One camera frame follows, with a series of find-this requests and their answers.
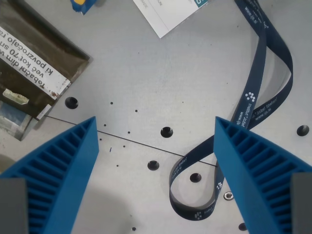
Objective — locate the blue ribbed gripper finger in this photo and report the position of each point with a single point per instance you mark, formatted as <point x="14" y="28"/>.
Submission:
<point x="243" y="156"/>
<point x="70" y="156"/>

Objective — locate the blue and yellow bag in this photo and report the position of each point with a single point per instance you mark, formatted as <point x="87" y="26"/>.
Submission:
<point x="83" y="5"/>

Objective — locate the dark tobacco pouch with label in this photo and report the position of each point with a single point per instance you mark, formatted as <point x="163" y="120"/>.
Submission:
<point x="31" y="70"/>

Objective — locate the white badge card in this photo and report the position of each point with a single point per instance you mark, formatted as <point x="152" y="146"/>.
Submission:
<point x="168" y="14"/>

